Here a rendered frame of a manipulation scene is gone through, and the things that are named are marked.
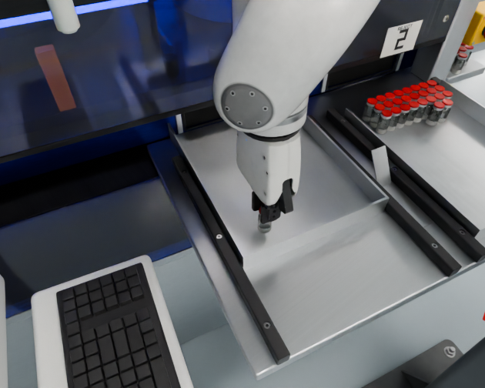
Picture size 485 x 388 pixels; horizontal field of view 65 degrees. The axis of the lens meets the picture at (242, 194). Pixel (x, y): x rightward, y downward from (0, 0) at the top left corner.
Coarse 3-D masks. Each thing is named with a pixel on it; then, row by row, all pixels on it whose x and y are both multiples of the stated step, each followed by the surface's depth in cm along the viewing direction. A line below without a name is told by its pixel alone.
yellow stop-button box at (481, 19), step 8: (480, 0) 86; (480, 8) 83; (480, 16) 81; (472, 24) 84; (480, 24) 82; (472, 32) 84; (480, 32) 84; (464, 40) 86; (472, 40) 85; (480, 40) 86
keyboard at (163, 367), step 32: (96, 288) 60; (128, 288) 61; (64, 320) 58; (96, 320) 58; (128, 320) 57; (64, 352) 55; (96, 352) 54; (128, 352) 54; (160, 352) 54; (96, 384) 51; (128, 384) 51; (160, 384) 51
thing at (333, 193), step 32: (224, 128) 79; (192, 160) 72; (224, 160) 72; (320, 160) 72; (352, 160) 68; (224, 192) 67; (320, 192) 67; (352, 192) 67; (224, 224) 58; (256, 224) 62; (288, 224) 62; (320, 224) 58; (352, 224) 62; (256, 256) 56
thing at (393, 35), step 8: (408, 24) 74; (416, 24) 75; (392, 32) 73; (408, 32) 75; (416, 32) 76; (392, 40) 75; (408, 40) 77; (384, 48) 75; (392, 48) 76; (400, 48) 77; (408, 48) 78; (384, 56) 77
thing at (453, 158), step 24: (456, 96) 83; (360, 120) 75; (456, 120) 81; (480, 120) 80; (384, 144) 71; (408, 144) 76; (432, 144) 76; (456, 144) 76; (480, 144) 76; (408, 168) 67; (432, 168) 71; (456, 168) 71; (480, 168) 71; (432, 192) 64; (456, 192) 67; (480, 192) 67; (456, 216) 61; (480, 216) 63
